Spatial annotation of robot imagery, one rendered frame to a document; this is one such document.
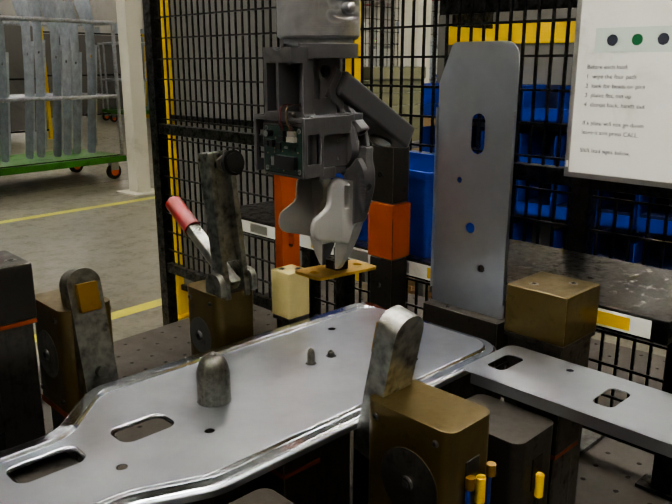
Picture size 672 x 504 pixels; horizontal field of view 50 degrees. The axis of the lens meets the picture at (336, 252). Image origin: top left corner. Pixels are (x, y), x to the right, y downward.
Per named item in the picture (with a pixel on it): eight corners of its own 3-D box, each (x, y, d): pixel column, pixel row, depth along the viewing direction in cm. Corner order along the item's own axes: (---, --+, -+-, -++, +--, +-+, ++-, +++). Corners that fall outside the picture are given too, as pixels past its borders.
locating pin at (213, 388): (210, 426, 68) (207, 361, 66) (191, 414, 70) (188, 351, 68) (238, 415, 70) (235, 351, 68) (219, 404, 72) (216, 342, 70)
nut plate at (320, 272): (318, 281, 68) (319, 269, 68) (292, 273, 71) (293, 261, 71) (378, 269, 74) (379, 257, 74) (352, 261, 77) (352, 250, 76)
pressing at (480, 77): (501, 321, 91) (518, 40, 82) (429, 300, 99) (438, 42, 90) (503, 319, 91) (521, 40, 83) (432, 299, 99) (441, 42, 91)
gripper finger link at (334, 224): (300, 277, 68) (295, 180, 66) (345, 265, 72) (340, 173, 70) (323, 283, 66) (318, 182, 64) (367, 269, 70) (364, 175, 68)
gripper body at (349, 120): (253, 177, 68) (248, 43, 65) (319, 167, 73) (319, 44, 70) (307, 187, 62) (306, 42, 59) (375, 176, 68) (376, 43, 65)
